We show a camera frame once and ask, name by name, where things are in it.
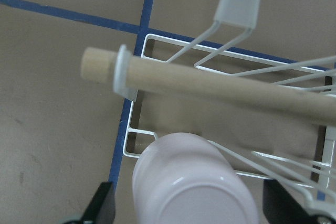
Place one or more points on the pale pink cup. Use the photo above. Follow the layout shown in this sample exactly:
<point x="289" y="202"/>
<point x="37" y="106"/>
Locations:
<point x="183" y="178"/>

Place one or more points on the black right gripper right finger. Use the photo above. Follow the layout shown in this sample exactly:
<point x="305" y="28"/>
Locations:
<point x="280" y="207"/>

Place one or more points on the white wire cup rack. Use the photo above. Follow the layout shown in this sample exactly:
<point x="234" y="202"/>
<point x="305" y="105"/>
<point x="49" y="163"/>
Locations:
<point x="271" y="89"/>

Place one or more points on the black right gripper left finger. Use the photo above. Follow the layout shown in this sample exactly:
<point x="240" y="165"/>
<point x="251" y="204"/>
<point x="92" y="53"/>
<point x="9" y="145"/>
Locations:
<point x="101" y="209"/>

